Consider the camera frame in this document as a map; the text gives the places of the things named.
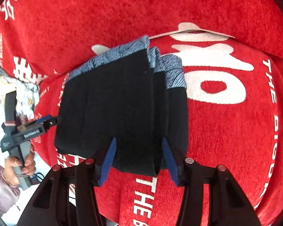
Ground pink sleeve forearm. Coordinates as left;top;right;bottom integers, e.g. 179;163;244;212
0;165;20;216

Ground black pants with grey waistband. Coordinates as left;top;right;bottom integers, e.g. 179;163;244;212
54;36;188;176

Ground white floral clothing pile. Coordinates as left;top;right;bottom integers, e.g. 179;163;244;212
0;66;40;124

